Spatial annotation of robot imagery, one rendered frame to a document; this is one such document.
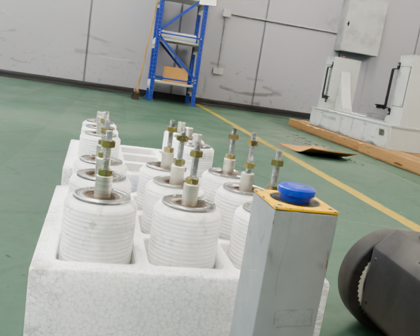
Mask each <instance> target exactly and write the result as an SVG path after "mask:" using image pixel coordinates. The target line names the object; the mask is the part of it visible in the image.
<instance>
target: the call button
mask: <svg viewBox="0 0 420 336"><path fill-rule="evenodd" d="M277 190H278V192H280V193H281V194H280V198H282V199H284V200H287V201H291V202H294V203H310V200H311V199H312V198H314V197H315V194H316V190H315V189H314V188H313V187H311V186H309V185H306V184H302V183H296V182H291V181H283V182H280V183H279V184H278V188H277Z"/></svg>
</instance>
